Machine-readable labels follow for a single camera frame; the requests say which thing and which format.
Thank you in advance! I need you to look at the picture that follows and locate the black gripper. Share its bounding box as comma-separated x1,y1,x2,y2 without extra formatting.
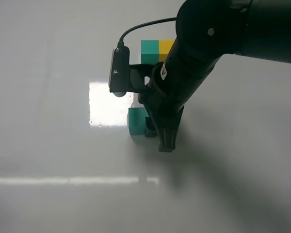
138,62,184,152

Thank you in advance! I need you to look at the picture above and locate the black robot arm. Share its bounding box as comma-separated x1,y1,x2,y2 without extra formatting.
139,0,291,152

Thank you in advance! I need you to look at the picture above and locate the green template block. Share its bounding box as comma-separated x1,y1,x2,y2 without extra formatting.
141,40,159,64

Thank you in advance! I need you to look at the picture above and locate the yellow template block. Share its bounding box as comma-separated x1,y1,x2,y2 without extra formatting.
158,40,174,62

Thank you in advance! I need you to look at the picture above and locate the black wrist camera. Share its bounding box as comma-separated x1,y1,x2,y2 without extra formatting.
109,46,154,98

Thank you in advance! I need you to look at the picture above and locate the black camera cable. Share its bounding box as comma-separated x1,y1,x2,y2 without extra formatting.
117,17,178,48

